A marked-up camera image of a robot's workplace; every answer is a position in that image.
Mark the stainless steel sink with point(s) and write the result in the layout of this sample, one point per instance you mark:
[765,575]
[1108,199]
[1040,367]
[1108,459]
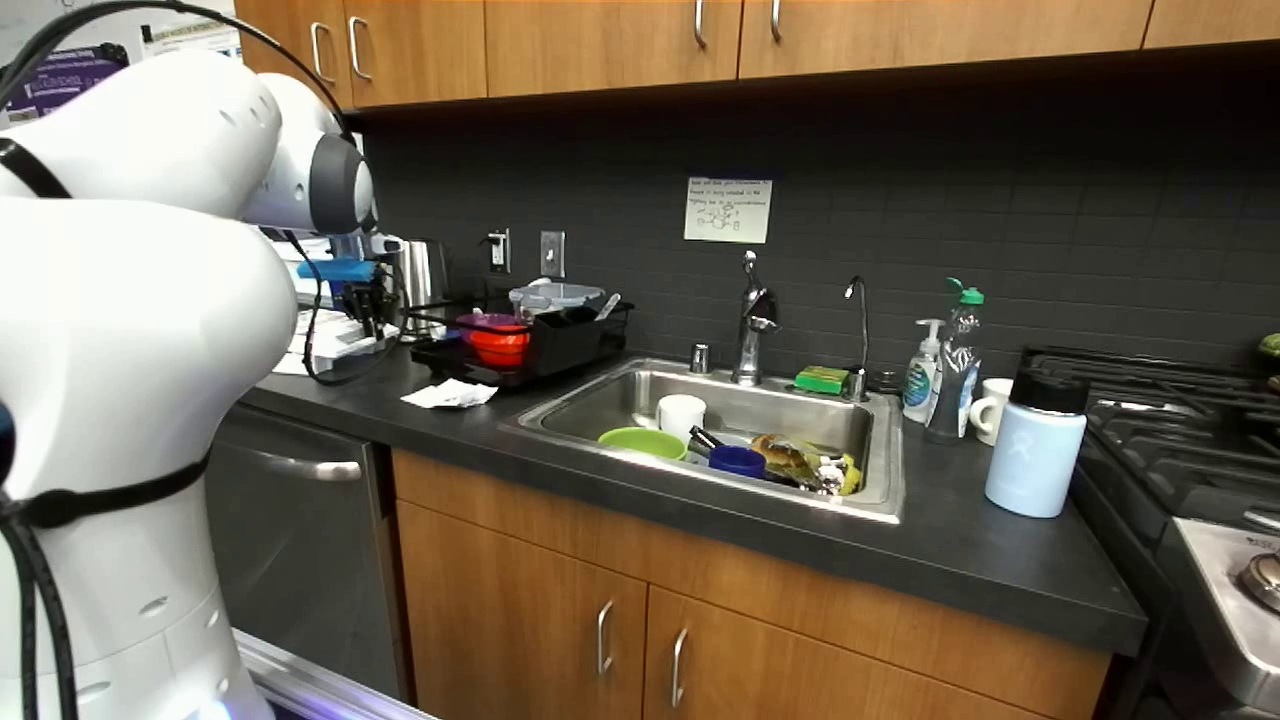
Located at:
[787,404]

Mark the white wall sign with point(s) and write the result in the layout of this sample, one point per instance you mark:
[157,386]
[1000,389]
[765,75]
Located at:
[726,211]

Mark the steel kettle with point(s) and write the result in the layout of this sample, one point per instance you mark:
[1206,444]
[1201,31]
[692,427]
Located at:
[421,274]

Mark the white ceramic mug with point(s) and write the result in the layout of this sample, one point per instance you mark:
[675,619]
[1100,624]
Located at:
[989,403]

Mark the white plastic box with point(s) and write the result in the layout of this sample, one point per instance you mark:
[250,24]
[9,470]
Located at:
[319,371]

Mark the black dish rack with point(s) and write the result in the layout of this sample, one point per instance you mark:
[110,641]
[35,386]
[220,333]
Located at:
[573,347]

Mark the dishes in sink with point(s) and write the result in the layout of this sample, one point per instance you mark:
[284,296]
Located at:
[812,460]

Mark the wooden cabinet door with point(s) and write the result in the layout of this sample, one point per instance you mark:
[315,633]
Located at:
[415,45]
[274,45]
[1214,14]
[934,24]
[603,42]
[800,682]
[507,624]

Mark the white paper packet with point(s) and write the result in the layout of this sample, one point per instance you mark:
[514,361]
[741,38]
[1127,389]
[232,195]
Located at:
[445,395]

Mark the small chrome sink knob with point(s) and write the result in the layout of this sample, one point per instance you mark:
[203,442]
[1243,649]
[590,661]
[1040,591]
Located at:
[698,354]

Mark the white robot base platform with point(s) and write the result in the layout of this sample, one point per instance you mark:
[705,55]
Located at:
[323,682]

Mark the red bowl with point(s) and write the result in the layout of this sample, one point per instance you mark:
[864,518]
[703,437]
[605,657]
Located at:
[496,347]

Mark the chrome kitchen faucet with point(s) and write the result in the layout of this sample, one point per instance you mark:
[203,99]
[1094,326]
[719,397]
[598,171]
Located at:
[749,343]

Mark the purple wall poster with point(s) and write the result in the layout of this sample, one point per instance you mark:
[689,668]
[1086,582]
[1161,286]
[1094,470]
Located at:
[64,75]

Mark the black gas stove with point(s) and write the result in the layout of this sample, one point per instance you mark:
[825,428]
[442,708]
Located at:
[1172,442]

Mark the blue dish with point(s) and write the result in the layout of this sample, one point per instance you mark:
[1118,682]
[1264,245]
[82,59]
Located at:
[739,459]

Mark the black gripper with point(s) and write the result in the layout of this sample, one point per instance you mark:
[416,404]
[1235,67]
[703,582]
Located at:
[375,291]

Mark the white cup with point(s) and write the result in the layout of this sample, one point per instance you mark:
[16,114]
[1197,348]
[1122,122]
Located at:
[680,410]

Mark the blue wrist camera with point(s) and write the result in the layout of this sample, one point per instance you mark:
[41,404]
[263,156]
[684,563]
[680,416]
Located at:
[337,270]

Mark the clear hand soap bottle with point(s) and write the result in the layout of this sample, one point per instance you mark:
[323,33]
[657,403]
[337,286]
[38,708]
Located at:
[922,383]

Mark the green sponge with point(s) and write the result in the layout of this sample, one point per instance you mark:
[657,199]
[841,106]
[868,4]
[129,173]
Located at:
[820,379]

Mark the green plate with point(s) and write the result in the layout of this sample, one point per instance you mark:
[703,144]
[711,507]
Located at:
[641,437]

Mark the small green object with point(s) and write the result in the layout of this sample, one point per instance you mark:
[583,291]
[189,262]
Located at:
[1271,343]

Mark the pale blue canister black lid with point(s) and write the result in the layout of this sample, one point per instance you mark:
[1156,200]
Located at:
[1032,452]

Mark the slim chrome tap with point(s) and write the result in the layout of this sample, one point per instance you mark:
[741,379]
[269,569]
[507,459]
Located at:
[862,333]

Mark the wall power outlet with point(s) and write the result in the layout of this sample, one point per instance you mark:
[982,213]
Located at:
[496,250]

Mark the wooden upper cabinet door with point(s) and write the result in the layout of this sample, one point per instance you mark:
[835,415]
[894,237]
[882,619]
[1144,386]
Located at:
[934,24]
[603,42]
[415,45]
[274,45]
[1214,14]

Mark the stainless steel dishwasher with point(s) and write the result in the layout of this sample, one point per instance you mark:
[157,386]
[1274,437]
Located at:
[307,563]

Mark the green capped dish soap bottle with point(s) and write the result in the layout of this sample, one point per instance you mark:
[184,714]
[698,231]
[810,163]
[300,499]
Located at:
[958,367]

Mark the white plastic rack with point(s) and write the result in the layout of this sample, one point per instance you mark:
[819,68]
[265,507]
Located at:
[323,343]

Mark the wooden lower cabinet door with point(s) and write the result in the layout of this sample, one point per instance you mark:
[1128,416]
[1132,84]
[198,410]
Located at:
[507,624]
[800,682]

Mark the wall switch plate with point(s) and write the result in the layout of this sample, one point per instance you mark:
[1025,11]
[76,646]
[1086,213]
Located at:
[553,250]

